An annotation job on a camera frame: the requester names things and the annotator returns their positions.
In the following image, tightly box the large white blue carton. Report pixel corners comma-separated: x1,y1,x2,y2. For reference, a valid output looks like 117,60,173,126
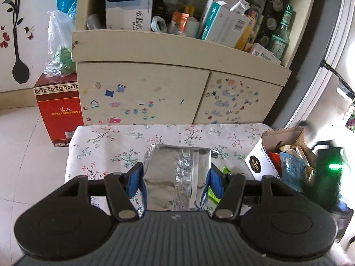
105,0,155,30

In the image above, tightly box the yellow box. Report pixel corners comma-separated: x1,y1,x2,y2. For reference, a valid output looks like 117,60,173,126
235,17,257,51

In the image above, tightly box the white jar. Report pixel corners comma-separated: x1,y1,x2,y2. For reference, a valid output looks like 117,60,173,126
184,17,201,38

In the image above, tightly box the green snack packet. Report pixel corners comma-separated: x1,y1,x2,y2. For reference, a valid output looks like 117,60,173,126
207,166,232,211

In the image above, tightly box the floral tablecloth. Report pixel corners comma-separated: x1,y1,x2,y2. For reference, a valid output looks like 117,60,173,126
65,123,274,220

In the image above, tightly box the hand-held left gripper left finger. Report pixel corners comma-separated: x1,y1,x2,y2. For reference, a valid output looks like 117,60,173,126
66,163,145,222

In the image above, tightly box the black vase wall sticker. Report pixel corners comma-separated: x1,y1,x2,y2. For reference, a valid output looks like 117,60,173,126
0,0,36,85

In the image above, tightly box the light blue snack packet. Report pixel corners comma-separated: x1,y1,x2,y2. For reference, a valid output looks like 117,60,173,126
278,152,309,192

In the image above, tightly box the red cardboard box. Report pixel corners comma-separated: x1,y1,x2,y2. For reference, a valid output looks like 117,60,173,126
33,72,84,149

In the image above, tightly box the white refrigerator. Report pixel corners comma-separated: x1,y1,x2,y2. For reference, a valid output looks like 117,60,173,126
266,0,355,151

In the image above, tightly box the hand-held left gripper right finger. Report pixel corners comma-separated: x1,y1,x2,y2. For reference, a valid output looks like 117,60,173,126
208,170,292,219

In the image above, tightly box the grey round roll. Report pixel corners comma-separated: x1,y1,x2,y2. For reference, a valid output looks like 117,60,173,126
150,15,168,33

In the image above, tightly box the silver foil snack packet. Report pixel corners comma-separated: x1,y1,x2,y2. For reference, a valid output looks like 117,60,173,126
138,144,213,214

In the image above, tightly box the cluster of fridge magnets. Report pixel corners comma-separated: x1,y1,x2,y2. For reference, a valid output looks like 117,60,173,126
345,105,355,134

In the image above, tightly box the beige wooden cabinet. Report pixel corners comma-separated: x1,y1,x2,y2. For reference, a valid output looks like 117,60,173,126
71,0,320,127

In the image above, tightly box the green glass bottle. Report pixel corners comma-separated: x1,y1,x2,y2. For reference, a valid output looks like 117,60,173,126
270,4,295,62

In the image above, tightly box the white teal medicine box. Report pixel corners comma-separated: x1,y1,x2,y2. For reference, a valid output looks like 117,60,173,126
197,0,252,45

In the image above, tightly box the flat white box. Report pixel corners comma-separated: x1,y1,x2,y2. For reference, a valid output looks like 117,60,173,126
249,43,282,65

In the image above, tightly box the beige snack packet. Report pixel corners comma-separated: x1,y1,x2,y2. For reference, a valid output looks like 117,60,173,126
278,143,306,162

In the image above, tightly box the multicoloured striped box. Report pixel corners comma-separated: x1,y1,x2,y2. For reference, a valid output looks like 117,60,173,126
246,10,264,29

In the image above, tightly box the plastic bag of greens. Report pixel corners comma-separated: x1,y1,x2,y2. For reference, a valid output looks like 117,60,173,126
43,10,77,77

